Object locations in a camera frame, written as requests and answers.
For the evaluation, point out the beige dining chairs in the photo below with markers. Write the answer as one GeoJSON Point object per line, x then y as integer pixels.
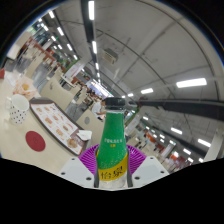
{"type": "Point", "coordinates": [56, 86]}

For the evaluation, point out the person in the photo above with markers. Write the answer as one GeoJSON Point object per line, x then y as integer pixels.
{"type": "Point", "coordinates": [98, 108]}

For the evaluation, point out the ceiling lights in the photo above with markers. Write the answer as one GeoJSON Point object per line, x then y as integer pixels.
{"type": "Point", "coordinates": [191, 82]}

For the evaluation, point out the green-labelled clear drink bottle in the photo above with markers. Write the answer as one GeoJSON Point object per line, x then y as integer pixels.
{"type": "Point", "coordinates": [112, 150]}

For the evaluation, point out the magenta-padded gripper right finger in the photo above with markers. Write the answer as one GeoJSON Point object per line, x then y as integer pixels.
{"type": "Point", "coordinates": [150, 170]}

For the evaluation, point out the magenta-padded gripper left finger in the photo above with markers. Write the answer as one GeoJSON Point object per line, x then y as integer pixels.
{"type": "Point", "coordinates": [76, 171]}

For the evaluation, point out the white polka-dot mug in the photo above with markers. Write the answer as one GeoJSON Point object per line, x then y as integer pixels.
{"type": "Point", "coordinates": [18, 108]}

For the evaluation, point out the orange snack bag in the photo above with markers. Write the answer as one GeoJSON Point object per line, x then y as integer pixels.
{"type": "Point", "coordinates": [25, 87]}

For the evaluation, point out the flat round red coaster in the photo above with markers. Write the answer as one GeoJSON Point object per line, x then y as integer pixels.
{"type": "Point", "coordinates": [35, 141]}

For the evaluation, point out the dark tray with menu sheet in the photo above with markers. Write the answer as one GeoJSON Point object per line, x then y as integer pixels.
{"type": "Point", "coordinates": [55, 121]}

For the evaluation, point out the ceiling air conditioner unit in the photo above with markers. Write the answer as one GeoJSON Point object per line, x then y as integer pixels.
{"type": "Point", "coordinates": [110, 56]}

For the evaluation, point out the crumpled white napkin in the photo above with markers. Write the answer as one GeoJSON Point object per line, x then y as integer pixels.
{"type": "Point", "coordinates": [85, 134]}

